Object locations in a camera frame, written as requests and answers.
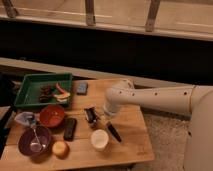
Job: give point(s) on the purple bowl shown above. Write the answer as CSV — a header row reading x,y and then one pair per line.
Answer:
x,y
28,137

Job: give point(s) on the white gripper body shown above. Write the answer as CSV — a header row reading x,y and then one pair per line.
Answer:
x,y
110,109

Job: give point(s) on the small metal cup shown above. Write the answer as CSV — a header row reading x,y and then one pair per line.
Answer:
x,y
93,123

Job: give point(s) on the white plastic cup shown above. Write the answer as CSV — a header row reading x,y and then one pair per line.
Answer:
x,y
99,139

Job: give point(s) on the red and yellow toy food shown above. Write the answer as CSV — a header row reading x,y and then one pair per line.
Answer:
x,y
63,94

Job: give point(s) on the green plastic tray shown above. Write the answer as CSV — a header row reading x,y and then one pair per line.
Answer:
x,y
29,92

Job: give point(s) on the dark brown toy food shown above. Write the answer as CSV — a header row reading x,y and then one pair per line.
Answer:
x,y
45,93

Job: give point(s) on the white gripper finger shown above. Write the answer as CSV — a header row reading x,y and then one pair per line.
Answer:
x,y
100,117
107,121

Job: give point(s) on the orange apple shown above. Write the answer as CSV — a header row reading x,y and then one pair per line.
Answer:
x,y
60,149

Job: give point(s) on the black remote control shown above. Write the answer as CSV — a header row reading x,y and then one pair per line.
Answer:
x,y
70,127

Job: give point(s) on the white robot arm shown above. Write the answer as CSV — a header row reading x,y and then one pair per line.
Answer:
x,y
193,100

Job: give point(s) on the metal spoon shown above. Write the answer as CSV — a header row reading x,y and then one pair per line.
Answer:
x,y
37,144

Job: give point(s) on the red bowl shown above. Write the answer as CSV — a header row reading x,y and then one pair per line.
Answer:
x,y
52,116

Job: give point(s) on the blue sponge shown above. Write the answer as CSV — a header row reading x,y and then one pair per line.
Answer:
x,y
82,88

